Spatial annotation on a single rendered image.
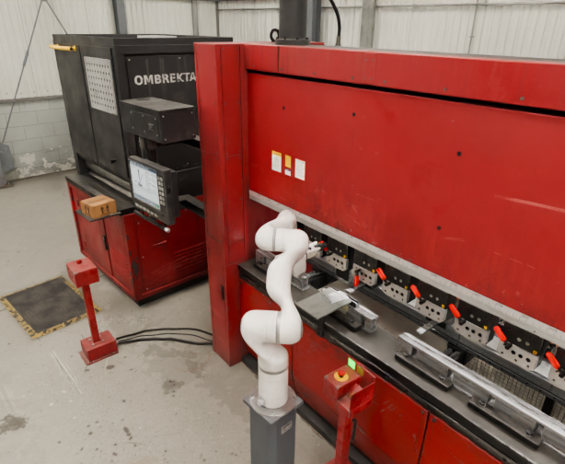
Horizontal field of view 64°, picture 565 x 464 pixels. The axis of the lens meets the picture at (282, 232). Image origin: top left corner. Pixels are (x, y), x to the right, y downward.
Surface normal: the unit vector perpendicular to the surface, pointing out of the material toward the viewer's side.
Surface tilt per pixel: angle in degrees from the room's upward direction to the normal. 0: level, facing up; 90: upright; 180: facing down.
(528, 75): 90
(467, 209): 90
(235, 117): 90
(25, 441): 0
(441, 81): 90
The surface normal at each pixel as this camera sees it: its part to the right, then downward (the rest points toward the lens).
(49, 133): 0.68, 0.32
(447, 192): -0.77, 0.25
